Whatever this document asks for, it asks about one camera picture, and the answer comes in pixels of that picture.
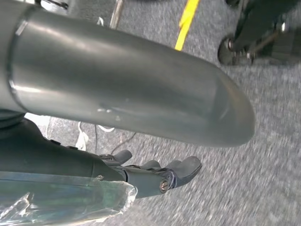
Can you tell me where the white power strip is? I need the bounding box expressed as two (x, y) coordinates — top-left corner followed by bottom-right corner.
(75, 121), (90, 152)

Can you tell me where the yellow floor tape outline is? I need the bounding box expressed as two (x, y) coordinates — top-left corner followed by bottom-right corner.
(174, 0), (200, 51)

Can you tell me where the clear plastic wrap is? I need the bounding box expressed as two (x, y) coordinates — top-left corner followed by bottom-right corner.
(0, 171), (138, 226)

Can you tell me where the white floor cable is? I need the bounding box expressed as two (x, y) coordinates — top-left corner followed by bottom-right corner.
(97, 124), (115, 133)

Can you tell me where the thin black cable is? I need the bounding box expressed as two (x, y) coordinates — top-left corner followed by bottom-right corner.
(94, 124), (137, 156)

